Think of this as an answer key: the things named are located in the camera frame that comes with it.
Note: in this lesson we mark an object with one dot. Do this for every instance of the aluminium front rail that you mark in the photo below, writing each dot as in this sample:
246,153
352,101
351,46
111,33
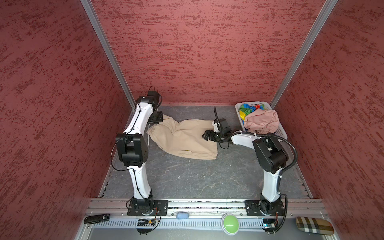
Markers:
206,208

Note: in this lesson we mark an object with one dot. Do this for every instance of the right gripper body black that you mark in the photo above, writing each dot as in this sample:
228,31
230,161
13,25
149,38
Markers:
218,137

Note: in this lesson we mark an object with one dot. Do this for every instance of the black flat remote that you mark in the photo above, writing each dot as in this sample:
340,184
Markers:
96,219

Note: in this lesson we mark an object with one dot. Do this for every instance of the pink shorts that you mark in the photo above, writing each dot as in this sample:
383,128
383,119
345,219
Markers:
262,121

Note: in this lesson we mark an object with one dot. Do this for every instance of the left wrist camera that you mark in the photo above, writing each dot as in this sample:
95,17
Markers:
152,97

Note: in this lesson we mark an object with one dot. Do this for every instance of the plaid glasses case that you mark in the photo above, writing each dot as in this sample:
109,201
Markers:
315,226

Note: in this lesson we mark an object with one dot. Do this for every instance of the aluminium corner post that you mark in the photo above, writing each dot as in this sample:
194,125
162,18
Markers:
95,22
317,26

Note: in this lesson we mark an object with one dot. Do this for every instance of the colourful shorts in basket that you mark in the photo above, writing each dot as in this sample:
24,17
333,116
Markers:
246,109

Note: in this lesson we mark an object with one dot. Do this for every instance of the circuit board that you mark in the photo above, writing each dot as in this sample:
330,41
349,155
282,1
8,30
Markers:
145,226
270,225

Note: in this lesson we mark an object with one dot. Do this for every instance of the right circuit board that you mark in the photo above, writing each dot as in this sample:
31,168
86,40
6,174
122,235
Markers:
270,225

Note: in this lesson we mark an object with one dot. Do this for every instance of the small blue oval object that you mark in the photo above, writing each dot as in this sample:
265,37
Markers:
182,215

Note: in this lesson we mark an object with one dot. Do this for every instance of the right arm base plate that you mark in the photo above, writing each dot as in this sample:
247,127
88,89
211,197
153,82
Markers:
264,208

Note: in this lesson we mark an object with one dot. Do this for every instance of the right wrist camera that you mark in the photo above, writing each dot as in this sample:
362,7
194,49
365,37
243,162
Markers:
209,135

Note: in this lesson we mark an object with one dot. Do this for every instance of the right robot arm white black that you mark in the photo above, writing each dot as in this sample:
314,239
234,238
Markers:
270,155

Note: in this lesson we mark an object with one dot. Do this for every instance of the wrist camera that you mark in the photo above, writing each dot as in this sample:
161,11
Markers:
209,135
152,97

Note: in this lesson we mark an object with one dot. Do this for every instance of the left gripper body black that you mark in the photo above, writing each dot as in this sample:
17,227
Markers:
155,117

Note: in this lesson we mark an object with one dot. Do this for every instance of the green round button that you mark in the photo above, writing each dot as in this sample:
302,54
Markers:
230,224

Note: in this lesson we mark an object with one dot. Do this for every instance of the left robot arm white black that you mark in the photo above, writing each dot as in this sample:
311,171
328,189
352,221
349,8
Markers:
133,150

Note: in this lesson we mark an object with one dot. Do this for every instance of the aluminium corner post left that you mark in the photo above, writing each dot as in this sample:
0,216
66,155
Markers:
95,22

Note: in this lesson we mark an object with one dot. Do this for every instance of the beige shorts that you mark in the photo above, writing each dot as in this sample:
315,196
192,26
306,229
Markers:
184,139

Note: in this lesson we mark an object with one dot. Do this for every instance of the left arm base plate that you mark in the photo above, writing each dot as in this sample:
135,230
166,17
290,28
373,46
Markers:
148,207

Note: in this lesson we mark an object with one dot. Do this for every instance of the left circuit board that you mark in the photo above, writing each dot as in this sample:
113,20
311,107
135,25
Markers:
145,226

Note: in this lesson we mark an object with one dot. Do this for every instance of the aluminium corner post right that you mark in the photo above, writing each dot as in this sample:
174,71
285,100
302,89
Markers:
317,26

